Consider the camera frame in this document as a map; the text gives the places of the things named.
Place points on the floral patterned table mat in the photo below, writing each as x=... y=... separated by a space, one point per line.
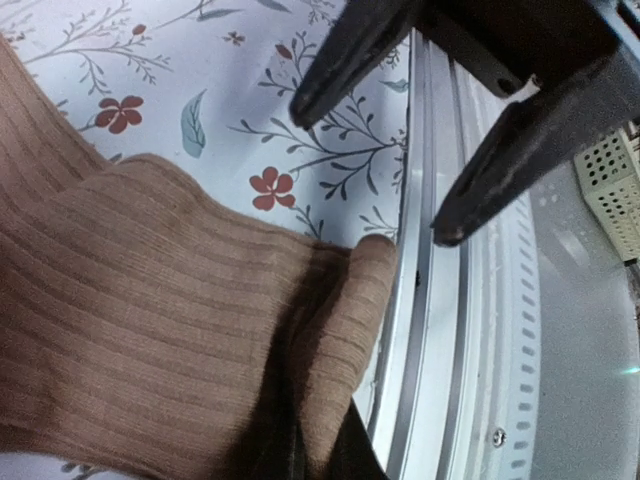
x=206 y=85

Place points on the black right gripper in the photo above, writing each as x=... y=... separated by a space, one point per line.
x=584 y=55

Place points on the tan ribbed sock pair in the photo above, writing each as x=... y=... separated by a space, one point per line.
x=136 y=311

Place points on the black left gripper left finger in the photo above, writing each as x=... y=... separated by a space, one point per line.
x=271 y=446

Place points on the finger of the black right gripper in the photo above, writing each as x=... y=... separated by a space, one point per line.
x=360 y=39

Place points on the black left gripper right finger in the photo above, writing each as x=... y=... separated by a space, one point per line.
x=353 y=457

